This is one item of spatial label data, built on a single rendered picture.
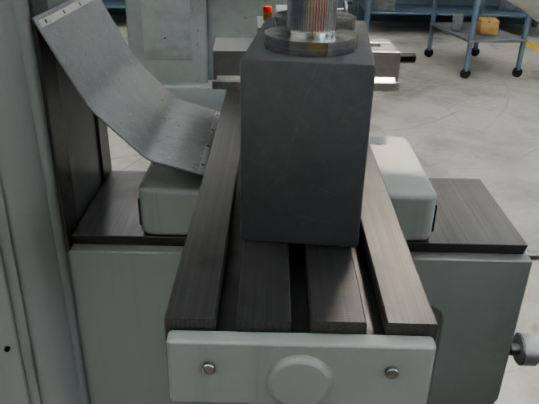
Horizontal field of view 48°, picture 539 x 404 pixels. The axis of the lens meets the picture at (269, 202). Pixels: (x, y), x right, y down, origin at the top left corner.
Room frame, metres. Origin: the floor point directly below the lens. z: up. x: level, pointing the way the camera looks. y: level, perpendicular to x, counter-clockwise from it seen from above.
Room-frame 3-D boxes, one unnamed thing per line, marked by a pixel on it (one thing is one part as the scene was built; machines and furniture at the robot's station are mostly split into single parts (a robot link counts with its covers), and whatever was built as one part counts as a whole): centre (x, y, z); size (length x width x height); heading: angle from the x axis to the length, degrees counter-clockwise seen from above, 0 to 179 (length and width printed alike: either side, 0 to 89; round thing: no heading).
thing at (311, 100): (0.64, -0.04, 1.06); 0.22 x 0.12 x 0.20; 175
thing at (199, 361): (1.00, -0.03, 0.92); 1.24 x 0.23 x 0.08; 0
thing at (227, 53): (1.16, -0.06, 1.02); 0.35 x 0.15 x 0.11; 93
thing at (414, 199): (1.02, -0.03, 0.82); 0.50 x 0.35 x 0.12; 90
